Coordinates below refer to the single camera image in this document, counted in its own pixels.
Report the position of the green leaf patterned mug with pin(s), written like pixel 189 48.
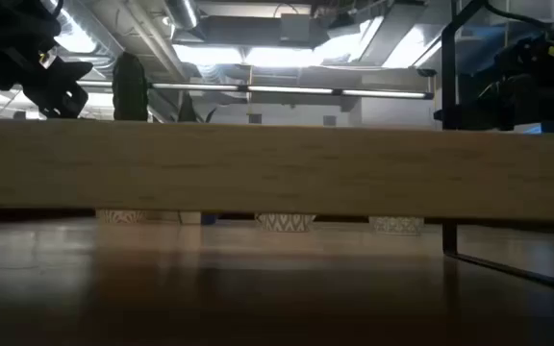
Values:
pixel 396 225

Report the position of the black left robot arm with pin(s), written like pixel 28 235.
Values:
pixel 3 38

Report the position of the dark cactus-shaped plant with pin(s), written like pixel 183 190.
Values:
pixel 130 86

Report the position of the grey zigzag patterned mug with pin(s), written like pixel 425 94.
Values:
pixel 285 222

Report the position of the silver round ventilation duct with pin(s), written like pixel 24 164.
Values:
pixel 183 12

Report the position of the light wooden shelf board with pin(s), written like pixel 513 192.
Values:
pixel 277 168

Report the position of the green pointed-leaf plant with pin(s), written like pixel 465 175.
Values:
pixel 186 110

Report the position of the grey ceiling box unit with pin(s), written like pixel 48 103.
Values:
pixel 296 28

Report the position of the small black mounted device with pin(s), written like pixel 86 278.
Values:
pixel 426 72

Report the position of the long linear ceiling light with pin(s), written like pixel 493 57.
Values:
pixel 286 90

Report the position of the dark square wall panel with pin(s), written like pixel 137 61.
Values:
pixel 329 120
pixel 254 118

